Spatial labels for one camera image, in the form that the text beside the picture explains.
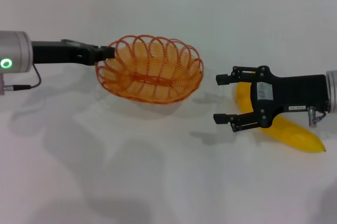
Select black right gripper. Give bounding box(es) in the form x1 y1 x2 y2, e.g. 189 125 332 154
213 65 330 133

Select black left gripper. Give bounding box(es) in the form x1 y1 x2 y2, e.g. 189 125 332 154
31 38 116 67

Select orange woven plastic basket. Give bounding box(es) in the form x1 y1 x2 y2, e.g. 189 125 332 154
95 34 204 104

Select yellow banana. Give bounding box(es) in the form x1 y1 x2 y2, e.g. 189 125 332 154
235 70 327 153

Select right gripper cable with connector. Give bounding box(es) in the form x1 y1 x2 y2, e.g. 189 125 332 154
307 106 327 129

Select gripper cable with connector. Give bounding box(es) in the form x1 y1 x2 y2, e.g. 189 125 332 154
307 106 327 129
4 63 42 91

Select left gripper cable with connector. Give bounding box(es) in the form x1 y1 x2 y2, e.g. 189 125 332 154
4 63 42 91

